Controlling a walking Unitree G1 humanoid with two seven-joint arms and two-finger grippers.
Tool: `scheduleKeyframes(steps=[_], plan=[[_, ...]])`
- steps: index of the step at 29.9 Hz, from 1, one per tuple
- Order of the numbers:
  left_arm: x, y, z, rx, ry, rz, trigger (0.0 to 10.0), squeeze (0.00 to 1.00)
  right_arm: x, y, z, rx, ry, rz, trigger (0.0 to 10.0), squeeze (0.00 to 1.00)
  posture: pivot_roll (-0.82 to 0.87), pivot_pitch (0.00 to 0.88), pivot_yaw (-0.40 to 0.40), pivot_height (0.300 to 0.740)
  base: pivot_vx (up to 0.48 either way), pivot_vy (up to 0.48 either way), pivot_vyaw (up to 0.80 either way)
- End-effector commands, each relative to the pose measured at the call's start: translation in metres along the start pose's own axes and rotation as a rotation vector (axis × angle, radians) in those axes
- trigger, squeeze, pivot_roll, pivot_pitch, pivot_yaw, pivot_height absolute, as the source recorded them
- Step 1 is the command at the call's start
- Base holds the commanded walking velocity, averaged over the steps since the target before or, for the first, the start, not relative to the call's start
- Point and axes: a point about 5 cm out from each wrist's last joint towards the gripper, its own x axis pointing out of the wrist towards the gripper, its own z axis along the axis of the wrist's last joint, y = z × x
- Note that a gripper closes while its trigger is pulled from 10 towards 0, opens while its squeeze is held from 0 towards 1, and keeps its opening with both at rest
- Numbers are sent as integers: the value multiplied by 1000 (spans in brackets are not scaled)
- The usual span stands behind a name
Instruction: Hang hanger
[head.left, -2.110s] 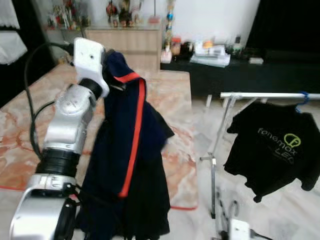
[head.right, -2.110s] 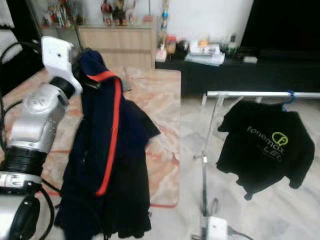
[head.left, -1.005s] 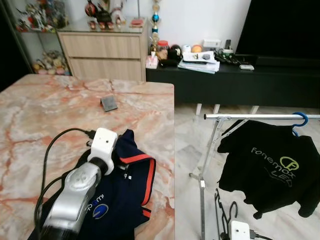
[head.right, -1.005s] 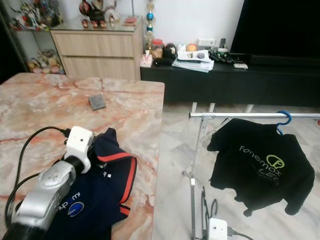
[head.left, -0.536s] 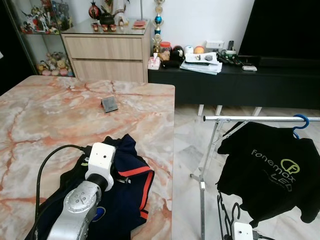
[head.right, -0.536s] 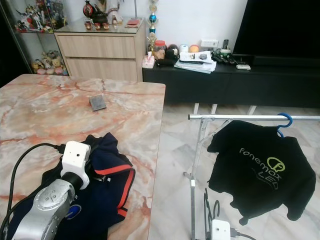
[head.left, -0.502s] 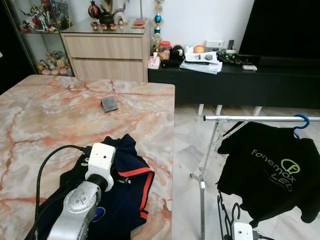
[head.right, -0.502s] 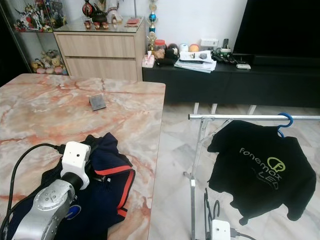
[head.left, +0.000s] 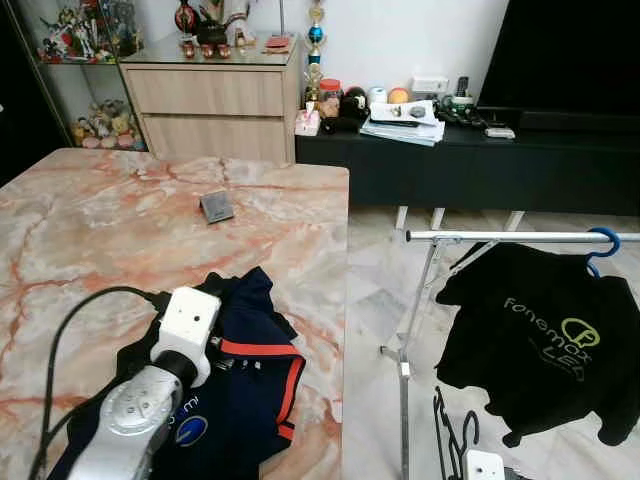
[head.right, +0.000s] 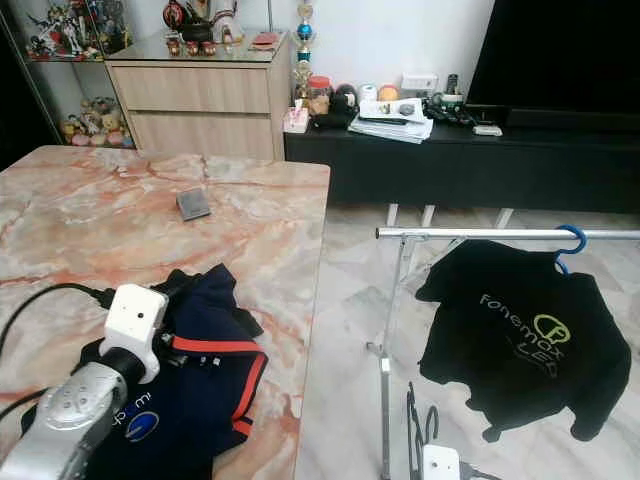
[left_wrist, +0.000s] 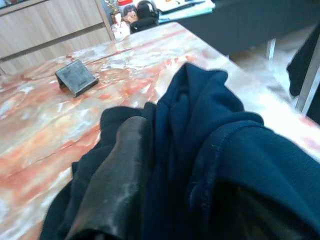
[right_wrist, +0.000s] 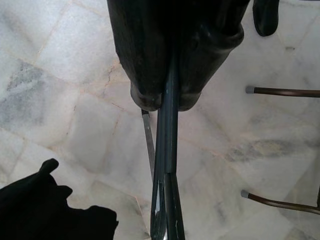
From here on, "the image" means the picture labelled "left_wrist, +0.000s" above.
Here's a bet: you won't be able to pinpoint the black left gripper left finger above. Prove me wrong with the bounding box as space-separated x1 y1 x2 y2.
65 115 153 240

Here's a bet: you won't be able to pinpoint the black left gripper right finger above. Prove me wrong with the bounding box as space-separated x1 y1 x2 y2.
212 182 318 240

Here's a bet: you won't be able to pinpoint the dark shorts with red trim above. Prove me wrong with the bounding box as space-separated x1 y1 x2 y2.
39 62 320 240

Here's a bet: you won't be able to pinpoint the marble-pattern folding table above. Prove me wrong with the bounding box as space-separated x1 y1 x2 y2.
0 21 320 240

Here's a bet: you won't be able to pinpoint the silver metal clothes rack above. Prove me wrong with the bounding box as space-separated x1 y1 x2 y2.
294 48 320 116

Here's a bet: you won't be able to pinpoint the pink tissue box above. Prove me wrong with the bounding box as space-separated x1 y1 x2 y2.
111 19 131 41

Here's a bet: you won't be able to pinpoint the light wooden cabinet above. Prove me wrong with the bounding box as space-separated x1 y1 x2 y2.
0 0 116 75

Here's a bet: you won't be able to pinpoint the red-lid jar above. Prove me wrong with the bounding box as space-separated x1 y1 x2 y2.
117 0 139 25

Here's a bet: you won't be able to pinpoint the black plush toy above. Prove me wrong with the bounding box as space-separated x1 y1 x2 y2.
129 0 160 34

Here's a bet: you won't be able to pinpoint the trophy with blue ornament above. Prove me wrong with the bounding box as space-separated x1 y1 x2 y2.
104 0 118 15

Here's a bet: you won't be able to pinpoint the black TV console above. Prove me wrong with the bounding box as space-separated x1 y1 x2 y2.
174 0 320 60

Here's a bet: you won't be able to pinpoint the paper stack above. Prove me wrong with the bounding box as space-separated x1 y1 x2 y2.
156 0 216 25

